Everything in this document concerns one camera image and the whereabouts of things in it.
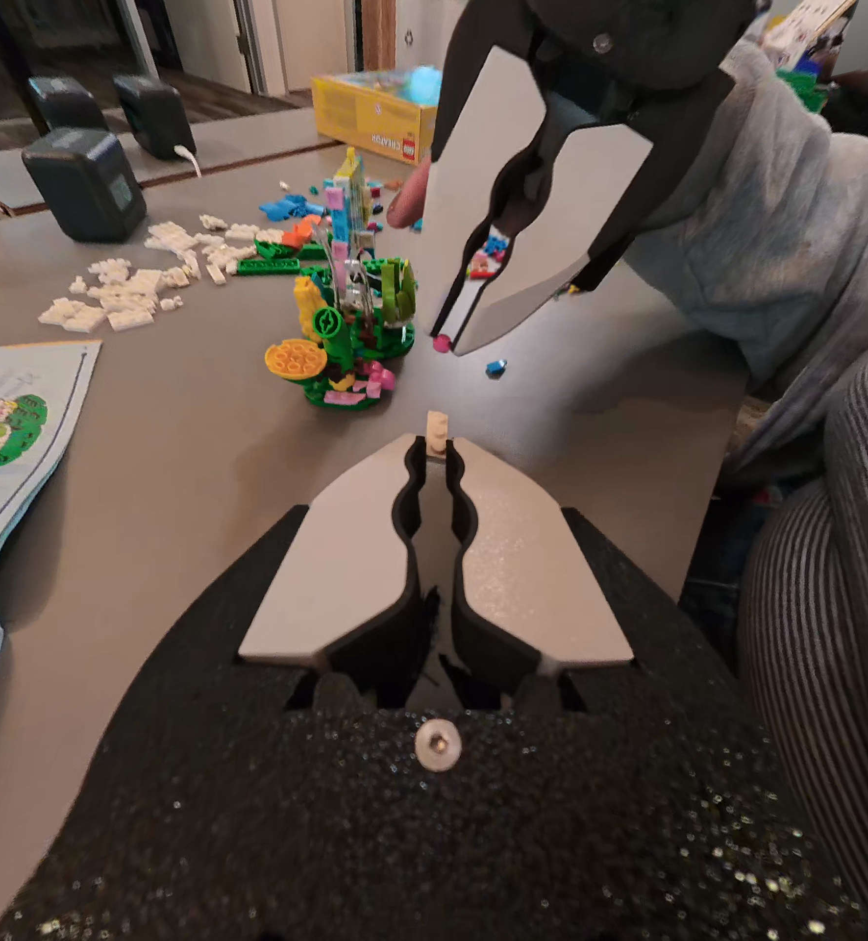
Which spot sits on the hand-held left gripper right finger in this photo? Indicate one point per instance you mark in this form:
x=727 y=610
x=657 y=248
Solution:
x=540 y=588

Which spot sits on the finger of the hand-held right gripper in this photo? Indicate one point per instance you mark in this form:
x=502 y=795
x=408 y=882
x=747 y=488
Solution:
x=470 y=147
x=566 y=220

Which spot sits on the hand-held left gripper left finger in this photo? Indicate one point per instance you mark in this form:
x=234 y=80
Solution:
x=331 y=581

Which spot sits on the magenta round stud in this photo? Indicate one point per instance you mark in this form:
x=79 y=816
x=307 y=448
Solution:
x=442 y=343

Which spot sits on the beige small brick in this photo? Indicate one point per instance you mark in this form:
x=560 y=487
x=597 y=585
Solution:
x=437 y=430

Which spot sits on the person's right forearm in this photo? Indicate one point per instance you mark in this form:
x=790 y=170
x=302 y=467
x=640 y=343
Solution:
x=757 y=242

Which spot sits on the grey desk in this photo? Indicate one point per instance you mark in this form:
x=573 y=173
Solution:
x=184 y=478

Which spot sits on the person's right hand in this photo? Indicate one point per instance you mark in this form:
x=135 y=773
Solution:
x=406 y=206

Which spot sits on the yellow toy brick box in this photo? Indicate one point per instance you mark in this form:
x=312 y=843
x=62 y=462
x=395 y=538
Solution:
x=360 y=110

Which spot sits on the striped brick panel build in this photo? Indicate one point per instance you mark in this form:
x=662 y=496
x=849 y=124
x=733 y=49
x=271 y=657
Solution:
x=349 y=191

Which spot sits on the green plastic bin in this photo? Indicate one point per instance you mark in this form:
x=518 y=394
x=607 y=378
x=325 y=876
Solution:
x=801 y=88

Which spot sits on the small blue brick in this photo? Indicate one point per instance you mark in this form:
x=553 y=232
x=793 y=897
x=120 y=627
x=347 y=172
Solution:
x=496 y=367

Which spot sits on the person's jeans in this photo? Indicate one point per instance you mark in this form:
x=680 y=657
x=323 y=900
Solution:
x=720 y=559

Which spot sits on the pile of small coloured bricks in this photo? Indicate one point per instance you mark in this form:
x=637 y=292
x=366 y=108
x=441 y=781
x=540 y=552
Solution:
x=287 y=207

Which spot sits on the white door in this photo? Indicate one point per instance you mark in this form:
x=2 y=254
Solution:
x=309 y=37

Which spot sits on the colourful brick flower model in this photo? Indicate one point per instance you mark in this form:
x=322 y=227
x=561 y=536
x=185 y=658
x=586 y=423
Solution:
x=294 y=358

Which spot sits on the grey table with brown edge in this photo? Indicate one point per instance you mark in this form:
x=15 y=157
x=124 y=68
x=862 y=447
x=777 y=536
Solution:
x=242 y=140

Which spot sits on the pile of green bricks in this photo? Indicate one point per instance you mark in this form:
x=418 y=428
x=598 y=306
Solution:
x=268 y=266

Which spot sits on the dark grey power station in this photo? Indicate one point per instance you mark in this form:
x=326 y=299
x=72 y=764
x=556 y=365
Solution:
x=151 y=114
x=73 y=184
x=66 y=99

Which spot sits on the pile of white bricks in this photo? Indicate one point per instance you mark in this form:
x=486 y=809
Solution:
x=131 y=320

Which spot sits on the light blue instruction booklet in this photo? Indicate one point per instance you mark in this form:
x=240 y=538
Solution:
x=7 y=514

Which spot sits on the wooden post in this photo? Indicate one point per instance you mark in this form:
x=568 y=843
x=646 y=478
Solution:
x=379 y=33

